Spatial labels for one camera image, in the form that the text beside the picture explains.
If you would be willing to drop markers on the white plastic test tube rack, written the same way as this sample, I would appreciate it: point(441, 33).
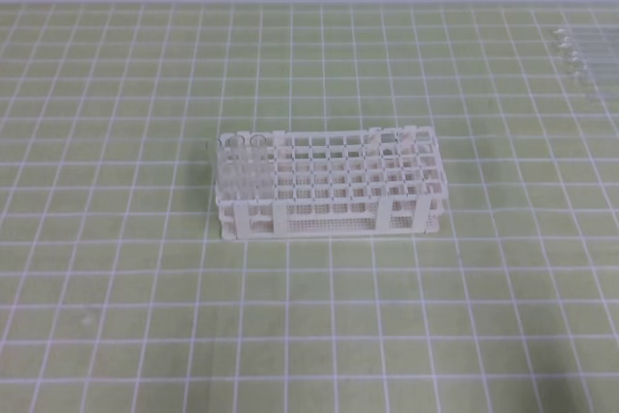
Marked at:
point(383, 181)

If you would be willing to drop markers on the green checkered tablecloth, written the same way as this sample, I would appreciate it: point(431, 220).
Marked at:
point(119, 295)

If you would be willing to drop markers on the clear glass test tube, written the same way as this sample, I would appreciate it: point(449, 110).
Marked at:
point(592, 79)
point(593, 69)
point(587, 34)
point(596, 48)
point(260, 166)
point(582, 59)

